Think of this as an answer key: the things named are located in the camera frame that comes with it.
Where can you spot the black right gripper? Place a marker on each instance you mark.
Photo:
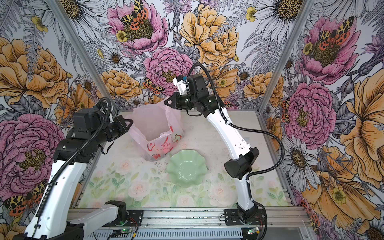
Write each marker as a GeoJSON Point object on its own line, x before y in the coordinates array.
{"type": "Point", "coordinates": [176, 103]}

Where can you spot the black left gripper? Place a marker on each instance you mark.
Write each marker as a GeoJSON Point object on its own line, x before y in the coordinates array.
{"type": "Point", "coordinates": [120, 121]}

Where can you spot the pink plastic bag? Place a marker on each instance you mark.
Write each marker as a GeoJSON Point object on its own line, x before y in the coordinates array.
{"type": "Point", "coordinates": [157, 129]}

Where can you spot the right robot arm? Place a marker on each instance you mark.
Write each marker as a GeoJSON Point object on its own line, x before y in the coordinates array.
{"type": "Point", "coordinates": [192, 93]}

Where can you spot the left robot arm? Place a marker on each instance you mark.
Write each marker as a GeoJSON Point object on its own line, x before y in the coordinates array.
{"type": "Point", "coordinates": [92, 128]}

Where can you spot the green wavy fruit plate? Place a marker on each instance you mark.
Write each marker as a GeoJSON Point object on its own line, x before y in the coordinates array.
{"type": "Point", "coordinates": [187, 168]}

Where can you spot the green circuit board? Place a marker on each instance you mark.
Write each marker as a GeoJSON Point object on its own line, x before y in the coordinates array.
{"type": "Point", "coordinates": [254, 230]}

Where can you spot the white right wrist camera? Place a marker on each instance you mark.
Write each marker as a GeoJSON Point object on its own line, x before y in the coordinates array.
{"type": "Point", "coordinates": [181, 83]}

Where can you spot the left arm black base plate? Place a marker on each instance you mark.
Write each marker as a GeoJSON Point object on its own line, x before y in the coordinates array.
{"type": "Point", "coordinates": [134, 218]}

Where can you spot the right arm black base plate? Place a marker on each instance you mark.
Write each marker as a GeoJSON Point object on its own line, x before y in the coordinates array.
{"type": "Point", "coordinates": [239, 217]}

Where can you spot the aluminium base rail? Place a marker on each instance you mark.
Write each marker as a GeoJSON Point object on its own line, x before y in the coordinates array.
{"type": "Point", "coordinates": [166, 218]}

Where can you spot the aluminium corner post left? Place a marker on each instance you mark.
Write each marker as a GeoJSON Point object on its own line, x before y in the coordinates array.
{"type": "Point", "coordinates": [70, 32]}

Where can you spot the aluminium corner post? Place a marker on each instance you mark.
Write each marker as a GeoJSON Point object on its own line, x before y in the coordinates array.
{"type": "Point", "coordinates": [70, 32]}
{"type": "Point", "coordinates": [299, 24]}

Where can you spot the white vented cable duct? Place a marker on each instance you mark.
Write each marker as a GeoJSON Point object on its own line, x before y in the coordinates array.
{"type": "Point", "coordinates": [171, 234]}

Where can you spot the aluminium corner post right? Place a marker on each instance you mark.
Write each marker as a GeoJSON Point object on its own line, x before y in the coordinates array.
{"type": "Point", "coordinates": [299, 24]}

